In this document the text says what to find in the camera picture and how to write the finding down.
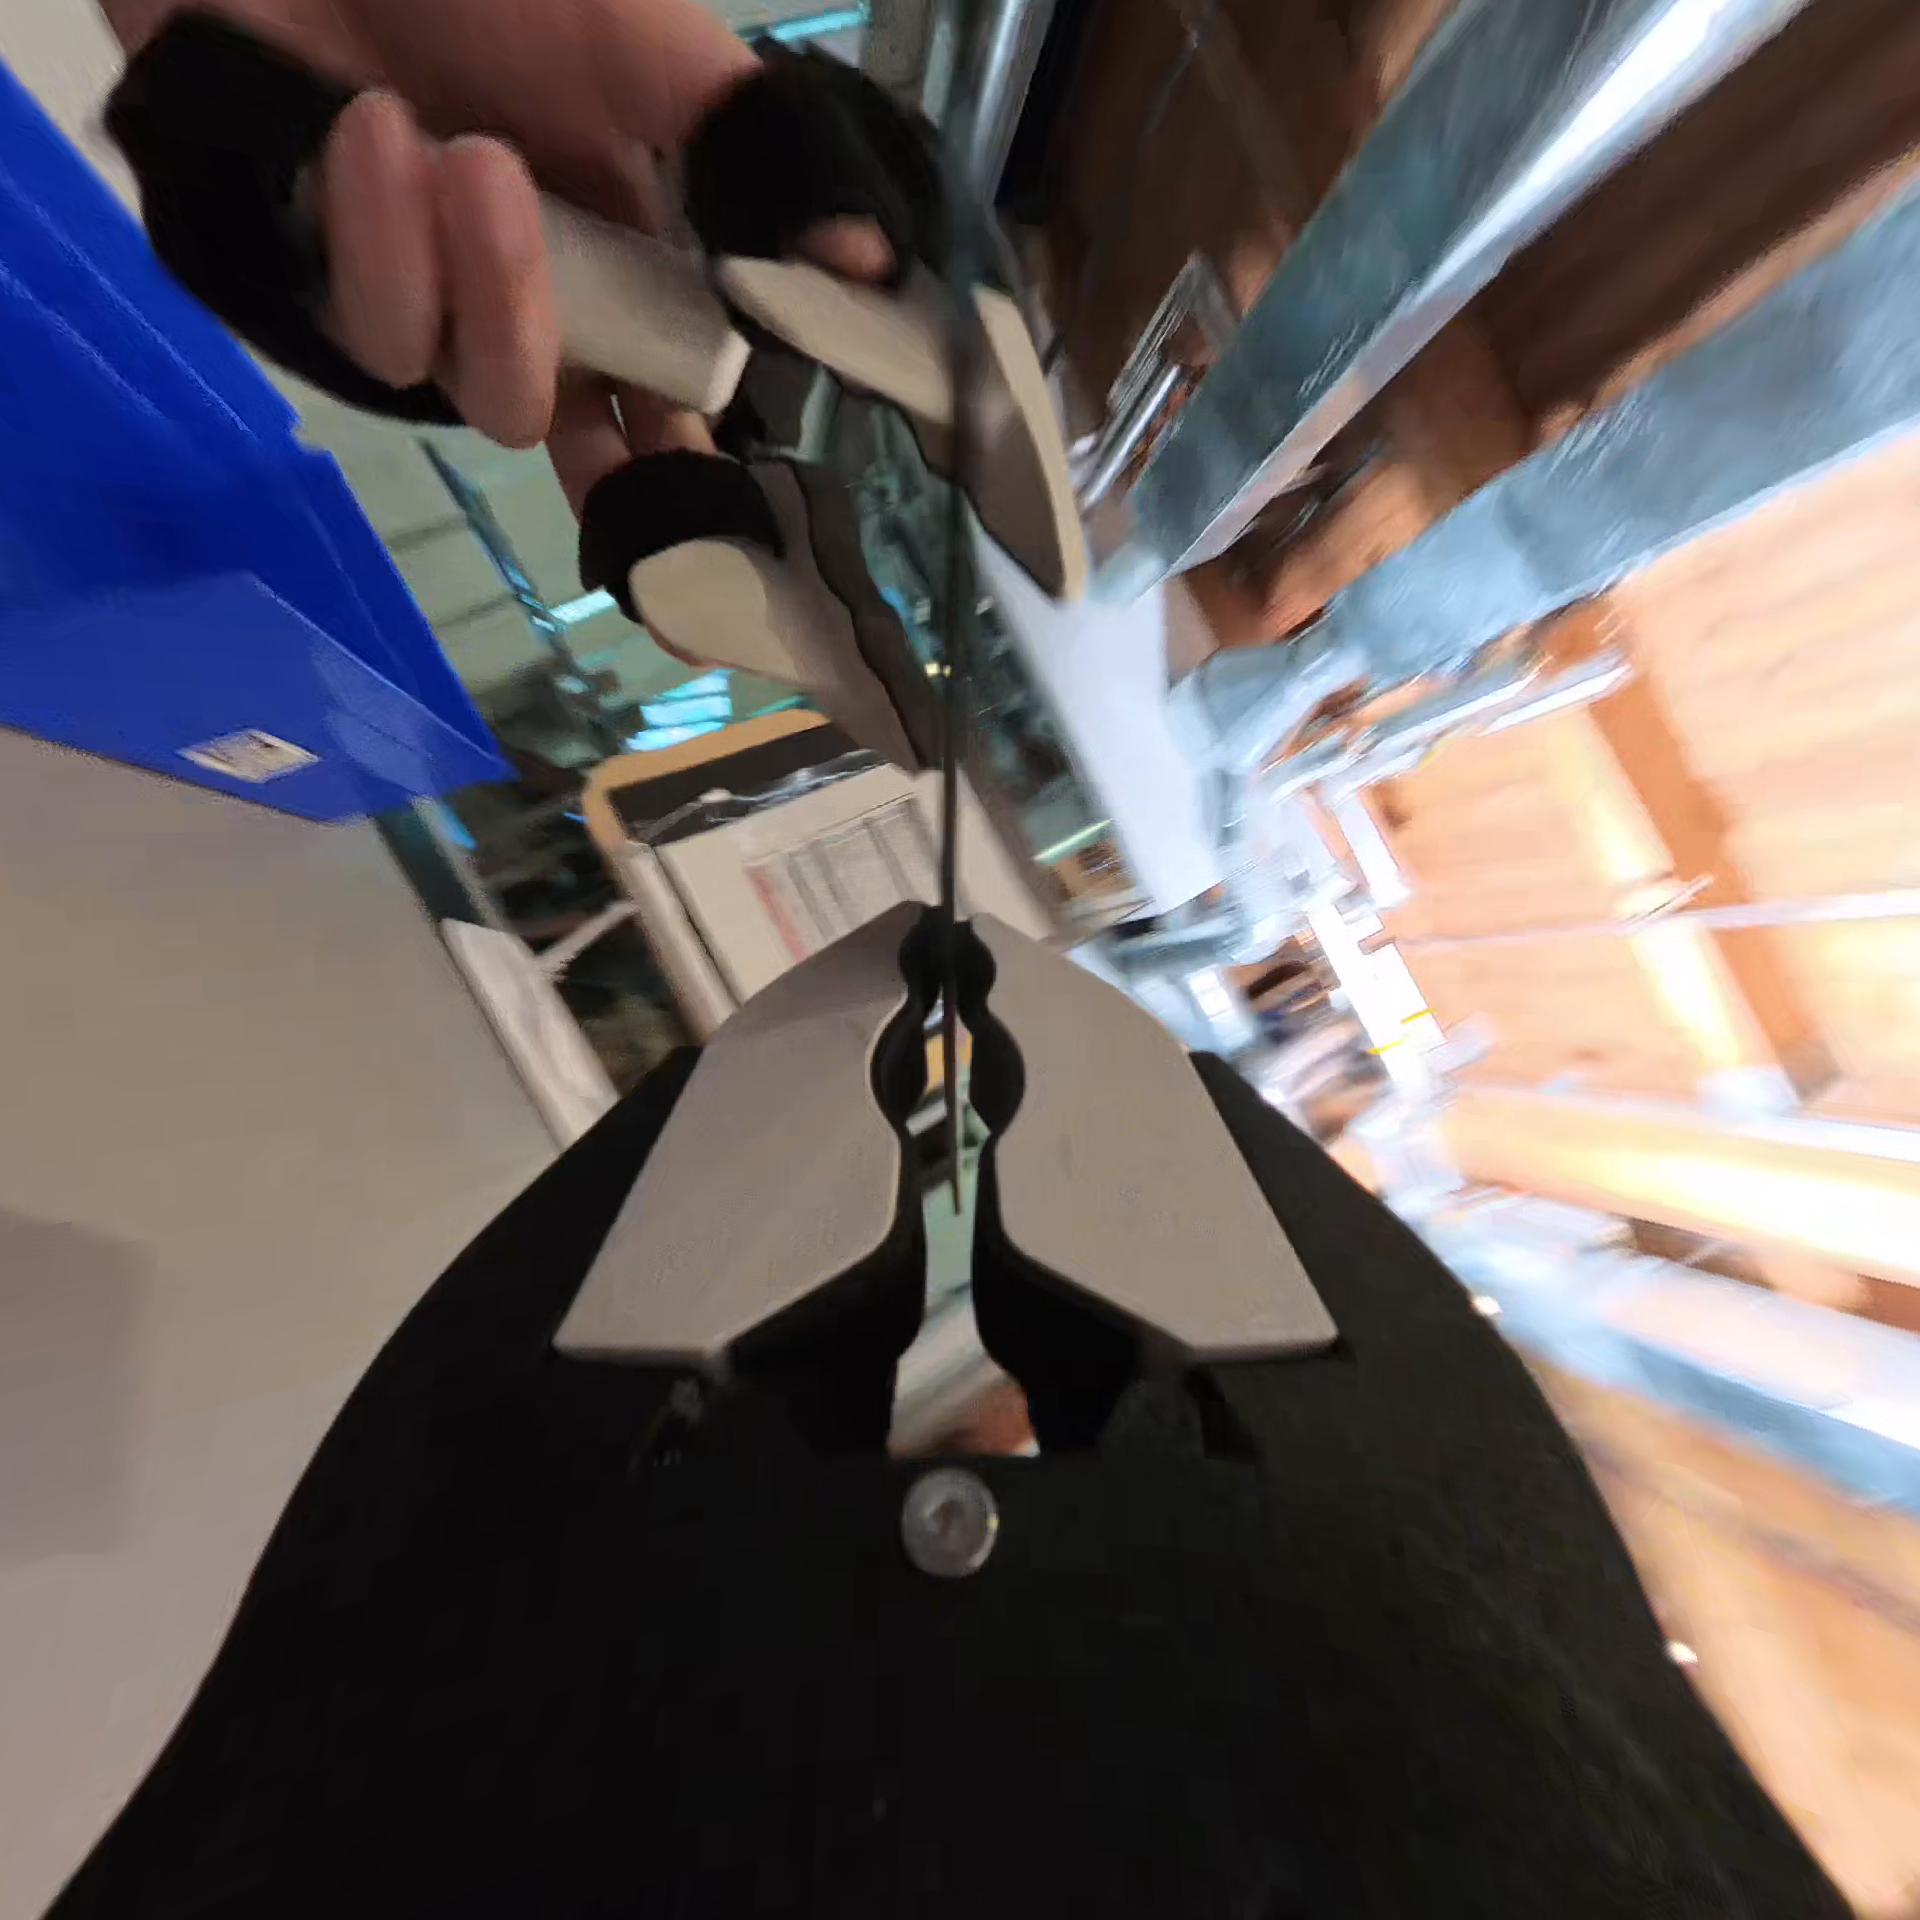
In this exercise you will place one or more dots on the person's left hand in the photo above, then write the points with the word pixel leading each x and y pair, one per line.
pixel 434 255

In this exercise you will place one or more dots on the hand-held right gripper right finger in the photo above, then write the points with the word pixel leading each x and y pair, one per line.
pixel 1141 1202

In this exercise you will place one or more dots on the grey desk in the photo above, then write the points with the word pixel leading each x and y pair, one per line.
pixel 224 1126

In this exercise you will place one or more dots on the black zip tie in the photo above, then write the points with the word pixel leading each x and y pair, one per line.
pixel 951 780

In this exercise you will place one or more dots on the white board stand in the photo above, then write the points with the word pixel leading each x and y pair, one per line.
pixel 518 997

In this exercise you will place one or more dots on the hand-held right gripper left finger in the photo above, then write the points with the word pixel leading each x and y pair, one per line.
pixel 764 1186

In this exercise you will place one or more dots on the silver air duct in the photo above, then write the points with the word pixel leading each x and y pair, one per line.
pixel 1425 196

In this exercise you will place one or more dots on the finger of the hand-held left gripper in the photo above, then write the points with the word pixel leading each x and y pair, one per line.
pixel 764 617
pixel 901 377

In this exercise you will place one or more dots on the blue plastic bin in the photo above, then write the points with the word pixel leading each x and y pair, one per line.
pixel 181 571

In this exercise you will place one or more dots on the instruction sheet board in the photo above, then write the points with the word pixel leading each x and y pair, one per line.
pixel 809 863

